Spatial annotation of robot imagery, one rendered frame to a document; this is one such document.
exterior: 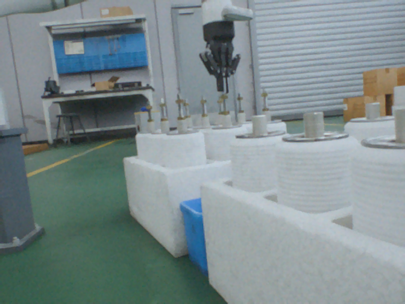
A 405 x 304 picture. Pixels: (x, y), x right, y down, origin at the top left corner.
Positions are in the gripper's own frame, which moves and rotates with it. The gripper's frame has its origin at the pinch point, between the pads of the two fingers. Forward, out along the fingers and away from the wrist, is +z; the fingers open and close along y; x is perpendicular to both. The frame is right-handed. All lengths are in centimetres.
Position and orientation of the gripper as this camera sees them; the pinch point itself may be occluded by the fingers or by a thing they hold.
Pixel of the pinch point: (223, 85)
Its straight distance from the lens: 81.6
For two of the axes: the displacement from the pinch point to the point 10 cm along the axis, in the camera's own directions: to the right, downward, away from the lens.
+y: -7.0, 1.5, -7.0
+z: 0.9, 9.9, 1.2
